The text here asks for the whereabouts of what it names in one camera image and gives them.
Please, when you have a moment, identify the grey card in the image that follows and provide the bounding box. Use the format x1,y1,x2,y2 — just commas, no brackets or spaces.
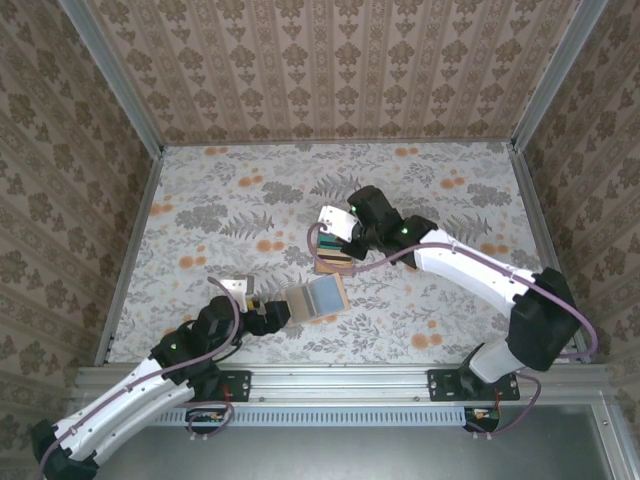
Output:
283,284,317,324

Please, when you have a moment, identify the beige card holder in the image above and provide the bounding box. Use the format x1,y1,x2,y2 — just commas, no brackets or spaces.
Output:
279,273,350,329

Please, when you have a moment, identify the light blue card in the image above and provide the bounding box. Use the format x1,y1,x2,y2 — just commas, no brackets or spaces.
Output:
309,278,347,317

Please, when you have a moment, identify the orange card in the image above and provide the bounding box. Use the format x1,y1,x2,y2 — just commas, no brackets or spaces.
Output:
315,259,354,276

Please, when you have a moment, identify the grey metal panel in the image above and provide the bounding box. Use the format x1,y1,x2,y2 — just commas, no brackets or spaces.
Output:
47,402,640,480

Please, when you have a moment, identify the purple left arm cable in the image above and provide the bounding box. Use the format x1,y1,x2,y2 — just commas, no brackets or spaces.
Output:
38,276,245,474

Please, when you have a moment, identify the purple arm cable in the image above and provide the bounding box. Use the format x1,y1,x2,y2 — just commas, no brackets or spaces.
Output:
306,222,600,442
38,276,245,474

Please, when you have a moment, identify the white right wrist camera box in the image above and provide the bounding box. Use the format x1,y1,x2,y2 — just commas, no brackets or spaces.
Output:
318,204,359,244

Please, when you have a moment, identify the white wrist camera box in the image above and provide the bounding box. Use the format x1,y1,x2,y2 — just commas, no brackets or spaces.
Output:
221,275,255,312
318,204,359,244

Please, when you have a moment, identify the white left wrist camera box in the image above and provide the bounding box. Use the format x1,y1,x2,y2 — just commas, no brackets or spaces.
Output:
221,275,255,312

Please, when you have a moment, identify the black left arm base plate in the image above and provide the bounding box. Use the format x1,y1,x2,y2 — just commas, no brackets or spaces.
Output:
189,369,251,402

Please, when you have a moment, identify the aluminium mounting rail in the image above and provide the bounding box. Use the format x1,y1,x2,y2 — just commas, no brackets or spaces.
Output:
74,364,612,404

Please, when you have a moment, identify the black cable connector box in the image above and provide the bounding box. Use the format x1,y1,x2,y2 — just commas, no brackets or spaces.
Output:
185,407,229,435
462,405,502,434

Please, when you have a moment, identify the slotted grey cable duct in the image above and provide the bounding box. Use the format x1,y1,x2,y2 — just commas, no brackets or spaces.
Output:
159,405,471,428

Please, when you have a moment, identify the aluminium side rail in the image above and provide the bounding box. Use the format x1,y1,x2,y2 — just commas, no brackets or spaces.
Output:
509,142,591,364
94,147,166,366

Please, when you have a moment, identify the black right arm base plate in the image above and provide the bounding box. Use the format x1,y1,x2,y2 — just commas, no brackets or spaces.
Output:
427,368,521,402

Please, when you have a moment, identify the aluminium frame post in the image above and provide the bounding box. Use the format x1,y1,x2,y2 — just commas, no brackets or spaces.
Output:
512,0,612,151
57,0,166,157

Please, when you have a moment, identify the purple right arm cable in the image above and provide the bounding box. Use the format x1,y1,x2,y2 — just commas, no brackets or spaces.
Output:
306,222,600,442

